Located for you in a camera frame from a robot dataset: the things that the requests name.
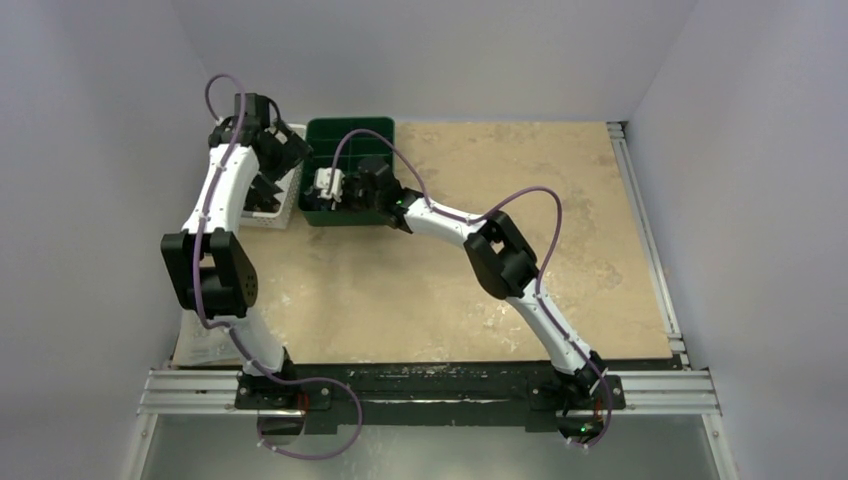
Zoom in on black gold patterned tie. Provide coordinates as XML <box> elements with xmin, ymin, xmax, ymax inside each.
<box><xmin>244</xmin><ymin>173</ymin><xmax>282</xmax><ymax>213</ymax></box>

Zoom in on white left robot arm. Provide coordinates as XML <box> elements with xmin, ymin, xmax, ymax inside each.
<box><xmin>160</xmin><ymin>93</ymin><xmax>312</xmax><ymax>409</ymax></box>

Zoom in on green compartment tray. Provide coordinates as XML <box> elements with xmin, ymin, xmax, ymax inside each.
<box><xmin>298</xmin><ymin>116</ymin><xmax>396</xmax><ymax>227</ymax></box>

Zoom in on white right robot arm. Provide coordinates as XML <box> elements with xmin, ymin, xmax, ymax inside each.
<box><xmin>314</xmin><ymin>156</ymin><xmax>611</xmax><ymax>407</ymax></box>

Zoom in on white plastic basket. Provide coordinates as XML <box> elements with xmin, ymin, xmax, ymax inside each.
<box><xmin>211</xmin><ymin>119</ymin><xmax>309</xmax><ymax>231</ymax></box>

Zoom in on clear plastic storage box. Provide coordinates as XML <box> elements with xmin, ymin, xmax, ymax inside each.
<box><xmin>172</xmin><ymin>311</ymin><xmax>242</xmax><ymax>367</ymax></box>

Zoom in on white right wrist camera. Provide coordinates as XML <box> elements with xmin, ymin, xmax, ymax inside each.
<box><xmin>312</xmin><ymin>167</ymin><xmax>345</xmax><ymax>202</ymax></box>

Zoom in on aluminium frame rail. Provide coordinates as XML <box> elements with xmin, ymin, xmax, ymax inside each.
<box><xmin>135</xmin><ymin>120</ymin><xmax>723</xmax><ymax>419</ymax></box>

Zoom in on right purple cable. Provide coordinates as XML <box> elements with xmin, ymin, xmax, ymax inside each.
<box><xmin>327</xmin><ymin>127</ymin><xmax>616</xmax><ymax>450</ymax></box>

